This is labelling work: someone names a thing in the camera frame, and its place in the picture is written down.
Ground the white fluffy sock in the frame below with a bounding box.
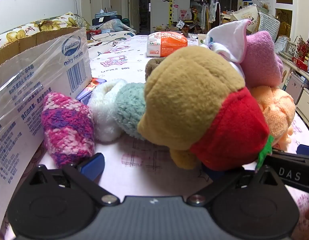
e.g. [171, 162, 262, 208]
[87, 79, 127, 143]

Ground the pink purple knitted sock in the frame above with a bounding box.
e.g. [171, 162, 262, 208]
[41, 92, 96, 169]

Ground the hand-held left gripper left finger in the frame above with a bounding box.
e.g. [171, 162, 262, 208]
[32, 152, 121, 207]

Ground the giraffe height chart sticker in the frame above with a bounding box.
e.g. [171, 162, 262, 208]
[169, 0, 175, 29]

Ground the pink fluffy sock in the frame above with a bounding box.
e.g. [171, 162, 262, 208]
[241, 31, 283, 89]

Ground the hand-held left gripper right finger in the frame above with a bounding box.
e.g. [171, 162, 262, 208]
[186, 164, 286, 207]

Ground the red berry decoration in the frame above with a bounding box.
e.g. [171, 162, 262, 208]
[293, 35, 309, 58]

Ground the cardboard box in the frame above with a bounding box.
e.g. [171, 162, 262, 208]
[0, 27, 92, 227]

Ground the cartoon printed sofa cover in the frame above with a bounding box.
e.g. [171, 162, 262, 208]
[88, 29, 138, 62]

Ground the white printed tote bag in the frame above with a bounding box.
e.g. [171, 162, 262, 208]
[230, 5, 260, 30]

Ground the blue and red packet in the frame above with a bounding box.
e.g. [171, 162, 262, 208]
[76, 78, 107, 105]

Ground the white cabinet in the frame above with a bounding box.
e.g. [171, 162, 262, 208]
[278, 52, 309, 128]

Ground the orange and white packet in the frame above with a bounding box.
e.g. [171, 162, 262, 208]
[147, 32, 188, 57]

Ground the orange fluffy sock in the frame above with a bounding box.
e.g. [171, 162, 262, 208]
[249, 85, 296, 147]

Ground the floral cushion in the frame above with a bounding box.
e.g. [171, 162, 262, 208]
[0, 21, 42, 68]
[37, 12, 85, 32]

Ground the tan and red plush toy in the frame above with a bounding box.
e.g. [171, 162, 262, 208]
[137, 46, 275, 172]

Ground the wooden chair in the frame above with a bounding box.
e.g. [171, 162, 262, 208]
[207, 2, 221, 30]

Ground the pile of folded clothes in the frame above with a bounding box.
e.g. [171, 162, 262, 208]
[92, 11, 137, 33]

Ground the brown fluffy sock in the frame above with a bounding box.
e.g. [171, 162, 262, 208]
[145, 57, 166, 83]

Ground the lace chair cover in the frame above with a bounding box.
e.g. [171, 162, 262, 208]
[258, 12, 280, 42]

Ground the mint green fluffy sock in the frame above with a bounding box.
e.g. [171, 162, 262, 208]
[114, 82, 147, 140]

